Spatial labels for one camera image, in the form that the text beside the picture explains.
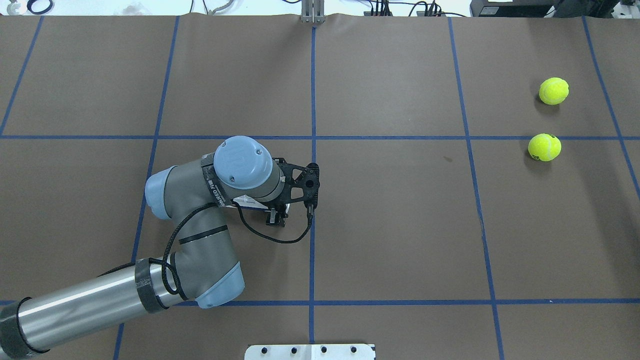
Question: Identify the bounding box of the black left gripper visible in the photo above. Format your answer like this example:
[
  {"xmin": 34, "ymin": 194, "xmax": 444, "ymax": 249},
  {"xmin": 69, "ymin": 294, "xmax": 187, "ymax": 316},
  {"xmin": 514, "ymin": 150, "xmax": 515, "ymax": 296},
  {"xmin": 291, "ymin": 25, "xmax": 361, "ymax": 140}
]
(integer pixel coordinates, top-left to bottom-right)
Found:
[{"xmin": 260, "ymin": 193, "xmax": 291, "ymax": 228}]

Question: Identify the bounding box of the tennis ball with Wilson print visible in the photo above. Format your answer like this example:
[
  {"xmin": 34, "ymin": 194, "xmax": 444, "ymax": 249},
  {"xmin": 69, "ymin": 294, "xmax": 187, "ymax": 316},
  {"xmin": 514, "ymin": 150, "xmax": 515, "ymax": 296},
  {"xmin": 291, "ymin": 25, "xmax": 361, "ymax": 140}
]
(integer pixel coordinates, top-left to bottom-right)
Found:
[{"xmin": 527, "ymin": 133, "xmax": 562, "ymax": 162}]

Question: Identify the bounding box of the tennis ball with Roland Garros print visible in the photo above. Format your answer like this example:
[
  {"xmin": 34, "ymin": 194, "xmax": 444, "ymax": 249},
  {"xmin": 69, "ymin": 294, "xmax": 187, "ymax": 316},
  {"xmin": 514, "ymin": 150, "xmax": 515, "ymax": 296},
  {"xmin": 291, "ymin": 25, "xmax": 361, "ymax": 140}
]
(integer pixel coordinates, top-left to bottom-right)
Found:
[{"xmin": 538, "ymin": 77, "xmax": 570, "ymax": 106}]

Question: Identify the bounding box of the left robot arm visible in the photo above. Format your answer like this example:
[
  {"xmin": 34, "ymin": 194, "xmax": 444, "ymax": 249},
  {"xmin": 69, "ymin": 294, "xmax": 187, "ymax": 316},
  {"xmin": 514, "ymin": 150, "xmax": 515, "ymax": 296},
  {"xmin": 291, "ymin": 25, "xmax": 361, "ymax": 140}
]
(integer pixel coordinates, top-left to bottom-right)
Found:
[{"xmin": 1, "ymin": 136, "xmax": 222, "ymax": 305}]

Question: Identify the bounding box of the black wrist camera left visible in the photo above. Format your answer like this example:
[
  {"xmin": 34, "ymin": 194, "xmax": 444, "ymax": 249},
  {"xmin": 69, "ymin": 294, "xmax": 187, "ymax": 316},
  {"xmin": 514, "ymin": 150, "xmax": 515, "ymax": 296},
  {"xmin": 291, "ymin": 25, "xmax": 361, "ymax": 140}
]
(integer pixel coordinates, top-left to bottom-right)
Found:
[{"xmin": 273, "ymin": 157, "xmax": 321, "ymax": 218}]

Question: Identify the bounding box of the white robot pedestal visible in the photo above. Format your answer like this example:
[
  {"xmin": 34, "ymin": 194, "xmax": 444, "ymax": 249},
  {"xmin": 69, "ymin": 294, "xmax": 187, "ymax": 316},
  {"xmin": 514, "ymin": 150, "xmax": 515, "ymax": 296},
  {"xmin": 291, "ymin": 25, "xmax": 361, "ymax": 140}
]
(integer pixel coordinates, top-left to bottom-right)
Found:
[{"xmin": 244, "ymin": 343, "xmax": 377, "ymax": 360}]

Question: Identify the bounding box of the aluminium frame post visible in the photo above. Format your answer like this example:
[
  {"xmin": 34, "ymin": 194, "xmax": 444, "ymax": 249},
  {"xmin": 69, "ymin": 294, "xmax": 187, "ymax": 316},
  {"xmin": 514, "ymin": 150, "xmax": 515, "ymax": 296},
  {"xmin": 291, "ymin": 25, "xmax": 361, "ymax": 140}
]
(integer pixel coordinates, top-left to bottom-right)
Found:
[{"xmin": 300, "ymin": 0, "xmax": 326, "ymax": 25}]

